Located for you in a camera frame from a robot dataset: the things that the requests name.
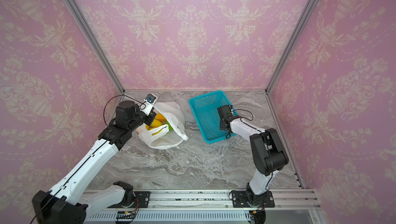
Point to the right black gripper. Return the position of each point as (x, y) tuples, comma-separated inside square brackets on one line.
[(224, 112)]

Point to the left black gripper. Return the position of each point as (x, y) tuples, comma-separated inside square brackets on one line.
[(150, 116)]

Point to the orange red peach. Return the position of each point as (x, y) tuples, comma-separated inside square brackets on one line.
[(160, 117)]

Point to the white plastic bag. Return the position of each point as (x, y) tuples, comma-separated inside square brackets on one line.
[(168, 135)]

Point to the green round fruit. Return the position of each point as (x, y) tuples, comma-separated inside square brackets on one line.
[(169, 126)]

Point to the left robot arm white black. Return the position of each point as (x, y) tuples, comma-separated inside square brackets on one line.
[(62, 204)]

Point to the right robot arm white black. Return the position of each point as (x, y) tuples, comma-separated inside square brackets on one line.
[(268, 151)]

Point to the yellow mango fruit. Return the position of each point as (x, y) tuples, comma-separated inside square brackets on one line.
[(155, 124)]

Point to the yellow banana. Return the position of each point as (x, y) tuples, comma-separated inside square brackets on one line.
[(160, 130)]

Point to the teal plastic basket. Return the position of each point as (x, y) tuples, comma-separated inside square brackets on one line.
[(204, 109)]

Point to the small black electronics board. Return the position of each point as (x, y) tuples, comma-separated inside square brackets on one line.
[(125, 217)]

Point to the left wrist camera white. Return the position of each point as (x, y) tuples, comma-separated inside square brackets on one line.
[(148, 104)]

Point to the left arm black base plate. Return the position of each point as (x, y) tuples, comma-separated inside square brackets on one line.
[(141, 199)]

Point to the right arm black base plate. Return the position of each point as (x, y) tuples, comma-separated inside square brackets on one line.
[(242, 199)]

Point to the aluminium front rail frame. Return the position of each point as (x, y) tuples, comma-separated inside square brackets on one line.
[(206, 206)]

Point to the left aluminium corner post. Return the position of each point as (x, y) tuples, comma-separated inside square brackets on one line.
[(81, 21)]

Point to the aluminium corner post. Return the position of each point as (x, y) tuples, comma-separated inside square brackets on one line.
[(298, 30), (81, 21)]

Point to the right aluminium corner post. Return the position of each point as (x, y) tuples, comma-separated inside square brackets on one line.
[(298, 30)]

